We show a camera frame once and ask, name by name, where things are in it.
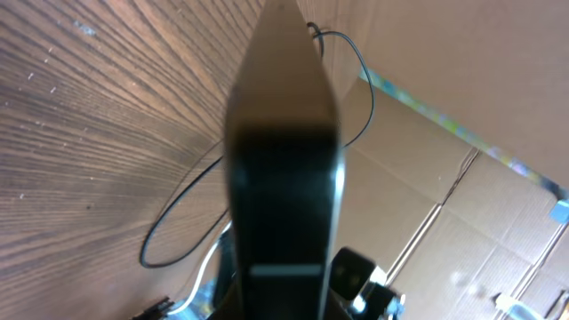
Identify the Galaxy smartphone with reflective screen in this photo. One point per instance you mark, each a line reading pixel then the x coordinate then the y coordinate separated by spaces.
pixel 285 169

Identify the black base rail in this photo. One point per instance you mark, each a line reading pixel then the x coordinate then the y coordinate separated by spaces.
pixel 158 311

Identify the cardboard board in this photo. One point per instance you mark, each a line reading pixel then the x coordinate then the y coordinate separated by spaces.
pixel 457 174

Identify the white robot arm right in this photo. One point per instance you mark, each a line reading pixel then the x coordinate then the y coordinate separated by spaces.
pixel 360 287

